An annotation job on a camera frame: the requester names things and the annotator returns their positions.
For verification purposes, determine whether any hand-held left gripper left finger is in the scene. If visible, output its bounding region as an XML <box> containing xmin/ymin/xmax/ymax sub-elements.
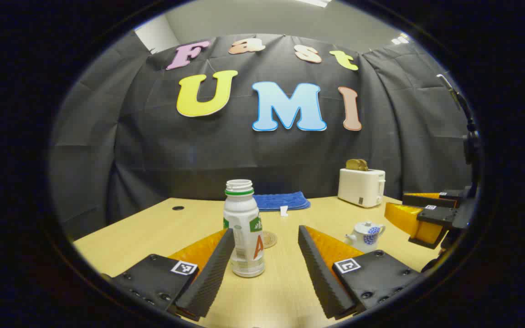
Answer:
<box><xmin>101</xmin><ymin>228</ymin><xmax>236</xmax><ymax>322</ymax></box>

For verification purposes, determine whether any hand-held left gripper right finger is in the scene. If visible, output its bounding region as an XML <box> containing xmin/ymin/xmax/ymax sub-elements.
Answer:
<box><xmin>297</xmin><ymin>225</ymin><xmax>423</xmax><ymax>320</ymax></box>

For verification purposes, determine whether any white teacup blue pattern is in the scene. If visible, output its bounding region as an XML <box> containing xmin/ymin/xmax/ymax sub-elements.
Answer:
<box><xmin>345</xmin><ymin>226</ymin><xmax>387</xmax><ymax>254</ymax></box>

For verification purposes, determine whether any white water bottle green label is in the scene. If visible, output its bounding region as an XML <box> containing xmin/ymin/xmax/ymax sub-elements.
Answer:
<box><xmin>223</xmin><ymin>179</ymin><xmax>266</xmax><ymax>278</ymax></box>

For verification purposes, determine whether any white toaster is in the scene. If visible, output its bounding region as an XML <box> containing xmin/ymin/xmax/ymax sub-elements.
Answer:
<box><xmin>338</xmin><ymin>168</ymin><xmax>386</xmax><ymax>208</ymax></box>

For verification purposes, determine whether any blue folded cloth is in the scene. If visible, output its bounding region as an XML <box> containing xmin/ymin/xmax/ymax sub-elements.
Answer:
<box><xmin>252</xmin><ymin>191</ymin><xmax>311</xmax><ymax>211</ymax></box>

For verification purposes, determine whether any black backdrop cloth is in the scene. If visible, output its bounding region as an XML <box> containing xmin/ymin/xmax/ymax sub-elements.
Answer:
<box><xmin>48</xmin><ymin>32</ymin><xmax>478</xmax><ymax>240</ymax></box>

